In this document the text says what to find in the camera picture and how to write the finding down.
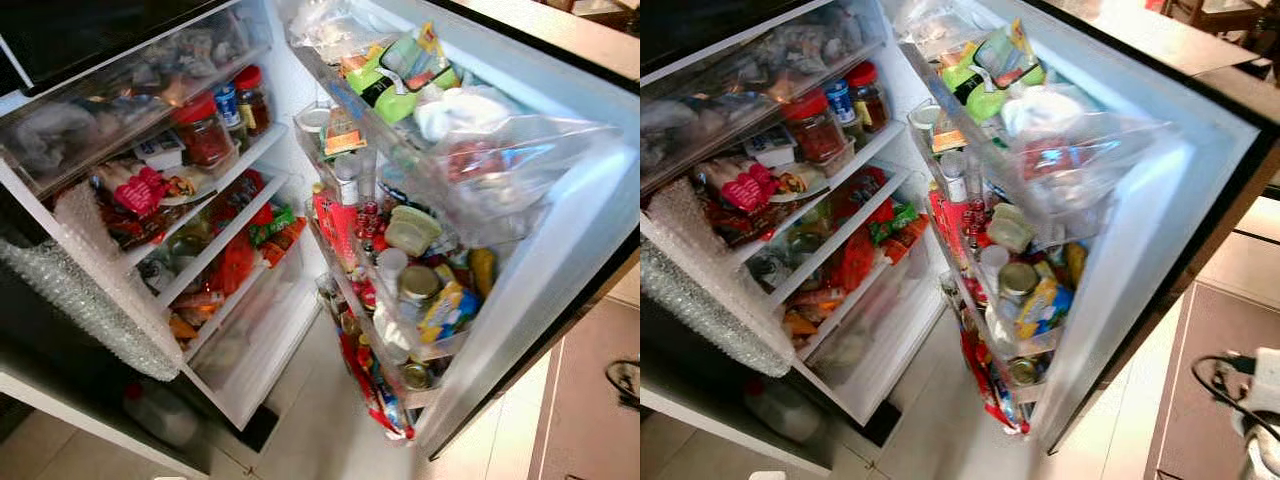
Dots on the yellow squeeze bottle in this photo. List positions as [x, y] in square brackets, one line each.
[1076, 266]
[482, 272]

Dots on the clear crisper drawer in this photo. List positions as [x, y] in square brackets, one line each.
[880, 335]
[260, 340]

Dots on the white food box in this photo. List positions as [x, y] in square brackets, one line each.
[770, 146]
[160, 150]

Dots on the long red packet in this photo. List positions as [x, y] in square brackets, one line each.
[995, 390]
[380, 395]

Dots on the clear bubble wrap sheet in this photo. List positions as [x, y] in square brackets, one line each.
[80, 310]
[710, 310]

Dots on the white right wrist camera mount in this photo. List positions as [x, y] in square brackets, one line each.
[1265, 400]

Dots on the orange snack packet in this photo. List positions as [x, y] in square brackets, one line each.
[284, 243]
[906, 240]

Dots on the blue-label can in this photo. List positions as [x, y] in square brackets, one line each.
[841, 102]
[228, 105]

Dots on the large red-lid jar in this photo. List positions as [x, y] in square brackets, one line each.
[814, 130]
[203, 135]

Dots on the pink food package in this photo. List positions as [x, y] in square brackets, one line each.
[753, 186]
[140, 190]

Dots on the white plastic jug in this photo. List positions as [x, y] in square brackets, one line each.
[160, 415]
[782, 412]

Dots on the metal tin can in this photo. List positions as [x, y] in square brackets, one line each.
[416, 375]
[1022, 372]

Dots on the green snack packet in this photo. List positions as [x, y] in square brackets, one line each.
[893, 222]
[271, 224]

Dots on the green sachet pack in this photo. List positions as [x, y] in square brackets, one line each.
[985, 85]
[395, 90]

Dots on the small red-lid jar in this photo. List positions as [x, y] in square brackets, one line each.
[868, 97]
[253, 100]

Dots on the orange-label packet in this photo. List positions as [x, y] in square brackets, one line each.
[950, 135]
[344, 135]

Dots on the red carton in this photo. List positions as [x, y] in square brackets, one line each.
[333, 228]
[946, 225]

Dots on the clear plastic bag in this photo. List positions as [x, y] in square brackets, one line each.
[330, 30]
[930, 28]

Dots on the red snack packet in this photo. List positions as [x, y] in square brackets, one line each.
[857, 262]
[237, 265]

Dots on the white plastic bottle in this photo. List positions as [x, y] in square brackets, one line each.
[390, 280]
[993, 275]

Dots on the gold-lid glass jar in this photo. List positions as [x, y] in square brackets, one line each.
[1018, 280]
[419, 285]

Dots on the beige-lid container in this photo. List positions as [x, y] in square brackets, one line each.
[413, 228]
[1010, 225]

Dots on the clear door bin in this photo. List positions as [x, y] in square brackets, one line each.
[520, 180]
[1110, 180]

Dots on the white plastic bag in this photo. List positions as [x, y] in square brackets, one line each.
[465, 112]
[1040, 110]

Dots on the small white tub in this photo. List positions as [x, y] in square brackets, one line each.
[315, 119]
[925, 114]

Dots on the brown floor mat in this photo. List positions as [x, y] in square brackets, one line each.
[590, 400]
[1200, 430]

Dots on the glossy refrigerator door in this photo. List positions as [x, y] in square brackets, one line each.
[1150, 230]
[560, 230]

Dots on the clear chiller drawer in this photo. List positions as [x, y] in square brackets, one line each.
[710, 105]
[90, 110]

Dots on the yellow and blue packet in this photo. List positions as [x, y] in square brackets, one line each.
[450, 312]
[1046, 308]

